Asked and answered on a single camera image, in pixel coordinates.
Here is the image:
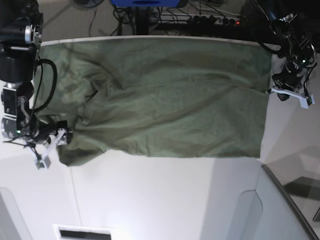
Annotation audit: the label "blue box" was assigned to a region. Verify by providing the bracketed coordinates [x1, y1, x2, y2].
[111, 0, 180, 8]

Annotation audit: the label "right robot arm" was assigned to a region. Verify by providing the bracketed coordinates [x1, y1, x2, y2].
[0, 0, 73, 168]

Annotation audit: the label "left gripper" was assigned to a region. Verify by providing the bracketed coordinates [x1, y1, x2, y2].
[266, 66, 309, 102]

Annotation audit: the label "green t-shirt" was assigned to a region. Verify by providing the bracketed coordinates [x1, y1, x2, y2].
[38, 38, 271, 167]

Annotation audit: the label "black power strip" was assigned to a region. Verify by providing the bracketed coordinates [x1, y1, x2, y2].
[149, 12, 242, 26]

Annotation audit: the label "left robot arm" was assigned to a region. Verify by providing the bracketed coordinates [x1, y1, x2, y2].
[251, 0, 318, 109]

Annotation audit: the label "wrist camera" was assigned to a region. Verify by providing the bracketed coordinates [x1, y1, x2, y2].
[35, 157, 51, 170]
[299, 94, 315, 109]

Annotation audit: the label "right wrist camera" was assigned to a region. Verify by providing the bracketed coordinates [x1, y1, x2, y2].
[35, 157, 51, 170]

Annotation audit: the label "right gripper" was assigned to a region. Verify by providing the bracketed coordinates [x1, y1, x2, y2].
[23, 120, 73, 160]

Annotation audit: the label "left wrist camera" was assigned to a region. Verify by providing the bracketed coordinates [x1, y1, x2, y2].
[299, 94, 315, 109]

